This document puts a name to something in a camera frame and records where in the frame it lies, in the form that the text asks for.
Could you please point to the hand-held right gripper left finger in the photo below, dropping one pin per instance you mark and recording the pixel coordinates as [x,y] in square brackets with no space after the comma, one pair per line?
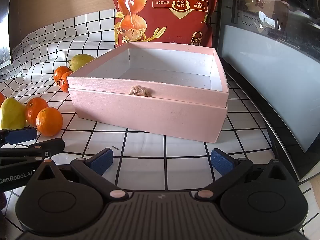
[102,160]

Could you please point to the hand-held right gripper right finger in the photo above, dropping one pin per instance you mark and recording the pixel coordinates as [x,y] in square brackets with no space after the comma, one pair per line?
[221,161]

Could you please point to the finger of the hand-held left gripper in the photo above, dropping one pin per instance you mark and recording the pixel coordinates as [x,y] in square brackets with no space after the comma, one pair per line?
[50,146]
[21,135]

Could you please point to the yellow-green guava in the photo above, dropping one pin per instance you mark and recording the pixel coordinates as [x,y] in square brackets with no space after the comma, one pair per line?
[80,61]
[12,113]

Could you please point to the orange mandarin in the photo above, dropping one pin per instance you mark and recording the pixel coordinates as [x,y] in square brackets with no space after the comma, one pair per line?
[65,83]
[49,121]
[33,108]
[60,73]

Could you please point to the pink cardboard box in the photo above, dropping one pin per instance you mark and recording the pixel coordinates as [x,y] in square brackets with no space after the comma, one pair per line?
[150,115]

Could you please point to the white black-checked cloth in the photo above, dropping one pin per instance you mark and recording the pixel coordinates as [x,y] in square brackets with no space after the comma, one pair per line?
[162,155]

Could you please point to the large black monitor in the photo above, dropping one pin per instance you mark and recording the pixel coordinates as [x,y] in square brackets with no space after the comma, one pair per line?
[262,80]

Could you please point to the black curved monitor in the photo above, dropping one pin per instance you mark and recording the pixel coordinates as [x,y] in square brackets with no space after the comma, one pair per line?
[5,17]

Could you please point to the red snack bag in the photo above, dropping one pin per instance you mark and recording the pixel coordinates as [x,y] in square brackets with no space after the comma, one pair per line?
[162,17]

